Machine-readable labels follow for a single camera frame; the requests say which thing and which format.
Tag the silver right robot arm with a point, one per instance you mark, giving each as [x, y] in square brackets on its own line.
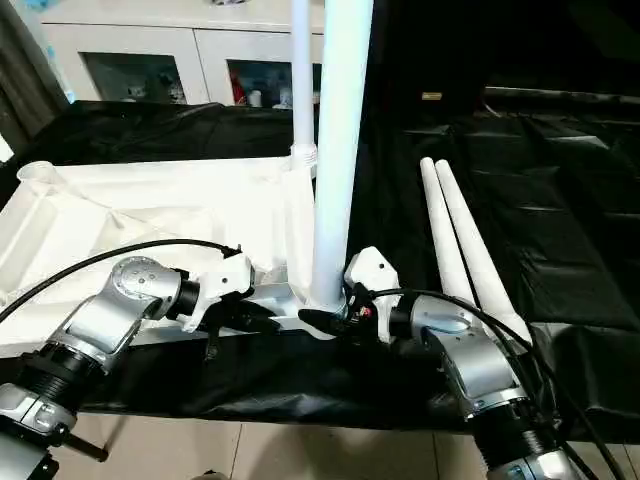
[480, 360]

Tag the white plastic table leg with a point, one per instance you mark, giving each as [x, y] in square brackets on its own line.
[302, 75]
[442, 225]
[480, 250]
[340, 125]

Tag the white plastic table top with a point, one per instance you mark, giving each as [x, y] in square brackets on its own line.
[150, 200]

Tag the white glass door cabinet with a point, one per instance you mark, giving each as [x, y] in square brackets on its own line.
[175, 35]

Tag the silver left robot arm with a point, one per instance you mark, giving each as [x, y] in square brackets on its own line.
[110, 315]

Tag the black metal stand leg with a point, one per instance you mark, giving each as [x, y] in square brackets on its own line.
[90, 447]

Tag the small yellow label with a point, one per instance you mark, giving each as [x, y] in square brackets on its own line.
[432, 96]

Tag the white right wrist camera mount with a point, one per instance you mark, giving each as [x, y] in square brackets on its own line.
[375, 270]

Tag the grey brown curtain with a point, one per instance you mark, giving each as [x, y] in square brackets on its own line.
[25, 65]

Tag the black fabric backdrop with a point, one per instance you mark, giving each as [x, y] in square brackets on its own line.
[525, 40]

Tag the black mat cloth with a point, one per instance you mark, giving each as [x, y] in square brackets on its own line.
[300, 375]

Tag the blue white patterned strip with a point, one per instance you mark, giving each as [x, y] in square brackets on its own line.
[60, 70]

